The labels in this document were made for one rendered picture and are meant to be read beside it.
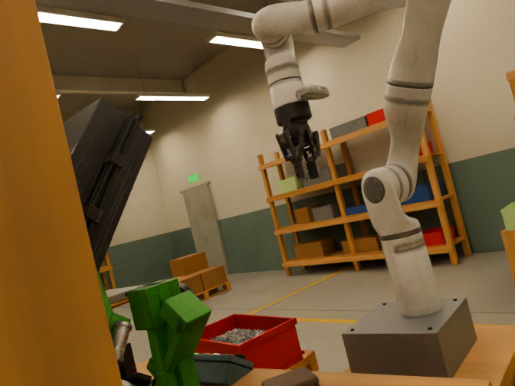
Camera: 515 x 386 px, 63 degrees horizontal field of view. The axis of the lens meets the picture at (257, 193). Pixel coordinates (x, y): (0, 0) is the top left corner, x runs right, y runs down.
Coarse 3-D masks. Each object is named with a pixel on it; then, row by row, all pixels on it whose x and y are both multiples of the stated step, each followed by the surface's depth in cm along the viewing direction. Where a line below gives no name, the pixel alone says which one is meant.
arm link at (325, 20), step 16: (320, 0) 83; (336, 0) 82; (352, 0) 82; (368, 0) 84; (384, 0) 85; (400, 0) 85; (320, 16) 84; (336, 16) 83; (352, 16) 84; (320, 32) 88
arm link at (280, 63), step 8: (288, 40) 91; (264, 48) 92; (272, 48) 91; (280, 48) 91; (288, 48) 90; (272, 56) 86; (280, 56) 86; (288, 56) 86; (272, 64) 86; (280, 64) 86; (288, 64) 86; (296, 64) 87; (272, 72) 86; (280, 72) 86; (288, 72) 86; (296, 72) 86; (272, 80) 87
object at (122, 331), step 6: (114, 324) 84; (120, 324) 83; (126, 324) 84; (114, 330) 83; (120, 330) 83; (126, 330) 84; (114, 336) 82; (120, 336) 82; (126, 336) 83; (114, 342) 81; (120, 342) 81; (114, 348) 80; (120, 348) 81; (120, 354) 80; (120, 360) 80
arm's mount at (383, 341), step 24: (384, 312) 99; (456, 312) 88; (360, 336) 89; (384, 336) 86; (408, 336) 82; (432, 336) 79; (456, 336) 85; (360, 360) 90; (384, 360) 86; (408, 360) 83; (432, 360) 80; (456, 360) 83
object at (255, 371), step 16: (144, 368) 115; (256, 368) 95; (208, 384) 93; (240, 384) 89; (256, 384) 87; (320, 384) 79; (336, 384) 78; (352, 384) 76; (368, 384) 75; (384, 384) 73; (400, 384) 72; (416, 384) 71; (432, 384) 69; (448, 384) 68; (464, 384) 67; (480, 384) 66
